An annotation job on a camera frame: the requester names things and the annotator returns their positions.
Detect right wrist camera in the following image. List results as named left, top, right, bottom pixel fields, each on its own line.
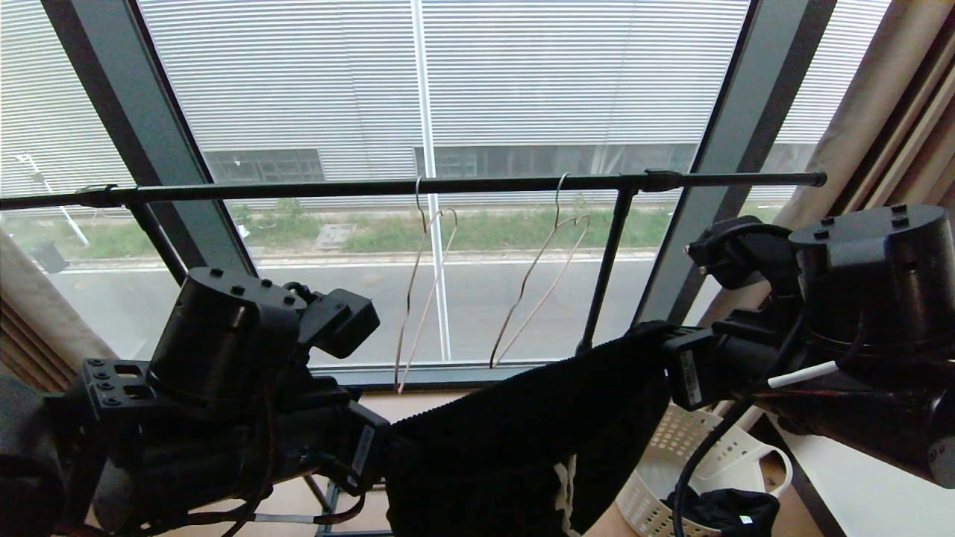
left=685, top=216, right=799, bottom=293

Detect black cable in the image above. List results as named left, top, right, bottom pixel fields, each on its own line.
left=671, top=306, right=810, bottom=537

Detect black shorts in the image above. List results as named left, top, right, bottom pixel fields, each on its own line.
left=381, top=321, right=680, bottom=537

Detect black garment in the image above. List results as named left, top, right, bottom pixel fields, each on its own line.
left=664, top=489, right=780, bottom=537

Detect pink clothes hanger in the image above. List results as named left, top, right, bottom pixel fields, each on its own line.
left=489, top=174, right=591, bottom=370
left=394, top=177, right=459, bottom=394

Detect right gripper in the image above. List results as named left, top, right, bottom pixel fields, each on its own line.
left=660, top=317, right=803, bottom=411

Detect window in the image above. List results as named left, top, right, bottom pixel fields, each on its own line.
left=0, top=0, right=892, bottom=390

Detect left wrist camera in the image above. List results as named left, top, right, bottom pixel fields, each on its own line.
left=297, top=287, right=381, bottom=360

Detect white laundry basket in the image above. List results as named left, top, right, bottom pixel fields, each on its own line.
left=616, top=403, right=794, bottom=537

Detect black clothes rack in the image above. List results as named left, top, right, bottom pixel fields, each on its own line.
left=0, top=170, right=827, bottom=537

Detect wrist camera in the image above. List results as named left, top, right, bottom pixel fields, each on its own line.
left=685, top=216, right=799, bottom=293
left=297, top=287, right=381, bottom=360

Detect beige curtain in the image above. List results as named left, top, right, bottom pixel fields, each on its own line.
left=698, top=0, right=955, bottom=329
left=0, top=227, right=98, bottom=394

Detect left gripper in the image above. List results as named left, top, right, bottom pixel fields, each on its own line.
left=216, top=377, right=392, bottom=499

